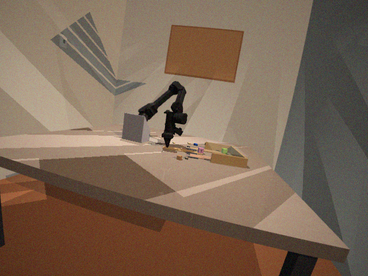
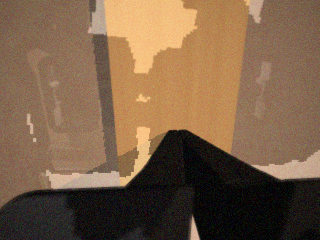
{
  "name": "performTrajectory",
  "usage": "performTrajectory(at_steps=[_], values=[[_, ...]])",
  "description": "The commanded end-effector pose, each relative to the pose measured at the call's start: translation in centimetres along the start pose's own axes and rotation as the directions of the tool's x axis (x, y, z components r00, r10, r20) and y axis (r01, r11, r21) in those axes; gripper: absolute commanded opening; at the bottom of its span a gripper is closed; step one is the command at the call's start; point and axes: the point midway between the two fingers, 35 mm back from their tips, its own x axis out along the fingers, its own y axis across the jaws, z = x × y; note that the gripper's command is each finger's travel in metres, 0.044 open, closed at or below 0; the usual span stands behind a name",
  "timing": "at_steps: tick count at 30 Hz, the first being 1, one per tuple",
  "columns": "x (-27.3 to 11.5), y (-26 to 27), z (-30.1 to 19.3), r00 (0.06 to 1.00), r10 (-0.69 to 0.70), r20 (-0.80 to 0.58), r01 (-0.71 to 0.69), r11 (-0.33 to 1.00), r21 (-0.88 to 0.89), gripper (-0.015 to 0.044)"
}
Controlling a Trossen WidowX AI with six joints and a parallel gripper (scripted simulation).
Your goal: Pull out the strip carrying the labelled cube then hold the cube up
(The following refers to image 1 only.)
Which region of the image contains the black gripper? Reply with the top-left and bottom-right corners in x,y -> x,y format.
162,121 -> 175,148

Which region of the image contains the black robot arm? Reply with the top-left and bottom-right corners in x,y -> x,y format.
139,81 -> 188,136

